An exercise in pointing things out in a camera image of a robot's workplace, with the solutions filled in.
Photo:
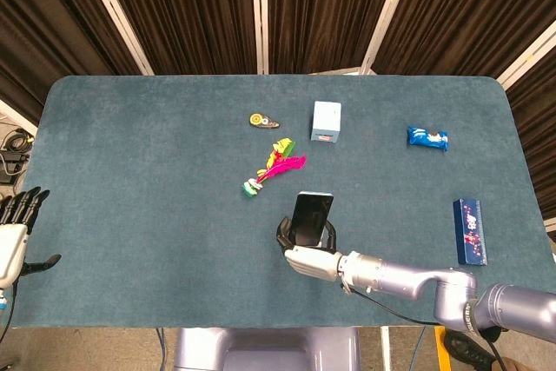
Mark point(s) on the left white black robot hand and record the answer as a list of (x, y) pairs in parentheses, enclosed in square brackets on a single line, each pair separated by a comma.
[(11, 249)]

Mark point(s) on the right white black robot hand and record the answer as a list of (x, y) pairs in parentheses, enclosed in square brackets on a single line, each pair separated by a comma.
[(315, 263)]

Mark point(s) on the black smartphone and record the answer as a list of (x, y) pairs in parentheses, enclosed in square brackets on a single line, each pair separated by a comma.
[(310, 219)]

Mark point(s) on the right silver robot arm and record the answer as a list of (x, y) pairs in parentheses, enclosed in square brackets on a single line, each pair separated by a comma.
[(391, 276)]

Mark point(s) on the purple grey robot torso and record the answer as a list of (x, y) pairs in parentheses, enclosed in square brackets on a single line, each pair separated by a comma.
[(265, 351)]

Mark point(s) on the colourful feather shuttlecock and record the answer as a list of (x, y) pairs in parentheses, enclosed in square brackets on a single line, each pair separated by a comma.
[(278, 164)]

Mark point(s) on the light blue small box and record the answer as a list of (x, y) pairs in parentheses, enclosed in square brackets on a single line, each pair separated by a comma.
[(326, 124)]

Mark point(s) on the teal table mat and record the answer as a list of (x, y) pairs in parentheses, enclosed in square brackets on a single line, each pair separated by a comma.
[(174, 236)]

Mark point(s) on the yellow floor tape strip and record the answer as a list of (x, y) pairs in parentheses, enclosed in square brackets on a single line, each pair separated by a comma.
[(442, 353)]

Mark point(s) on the dark blue long box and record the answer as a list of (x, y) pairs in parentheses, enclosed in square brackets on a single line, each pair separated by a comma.
[(470, 232)]

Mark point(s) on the blue cookie snack packet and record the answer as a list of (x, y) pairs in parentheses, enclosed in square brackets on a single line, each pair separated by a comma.
[(428, 137)]

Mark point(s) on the black shoe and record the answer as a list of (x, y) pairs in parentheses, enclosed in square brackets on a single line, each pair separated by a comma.
[(467, 351)]

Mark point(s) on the dark folding screen panel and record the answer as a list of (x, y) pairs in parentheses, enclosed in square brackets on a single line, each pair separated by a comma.
[(460, 10), (321, 10), (48, 19), (191, 10)]

